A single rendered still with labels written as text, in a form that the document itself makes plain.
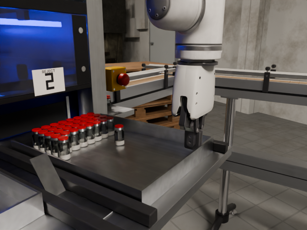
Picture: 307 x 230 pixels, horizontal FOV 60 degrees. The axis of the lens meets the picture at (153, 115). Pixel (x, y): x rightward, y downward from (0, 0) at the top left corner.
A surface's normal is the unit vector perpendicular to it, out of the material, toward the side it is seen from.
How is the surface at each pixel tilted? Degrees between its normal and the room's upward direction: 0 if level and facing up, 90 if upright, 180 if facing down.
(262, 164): 90
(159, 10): 96
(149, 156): 0
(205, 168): 0
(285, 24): 90
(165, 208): 0
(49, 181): 55
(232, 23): 90
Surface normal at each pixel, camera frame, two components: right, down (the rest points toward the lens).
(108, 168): 0.00, -0.96
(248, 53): -0.84, 0.14
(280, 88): -0.56, 0.22
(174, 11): -0.03, 0.52
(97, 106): 0.83, 0.15
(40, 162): 0.69, -0.43
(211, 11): 0.66, 0.28
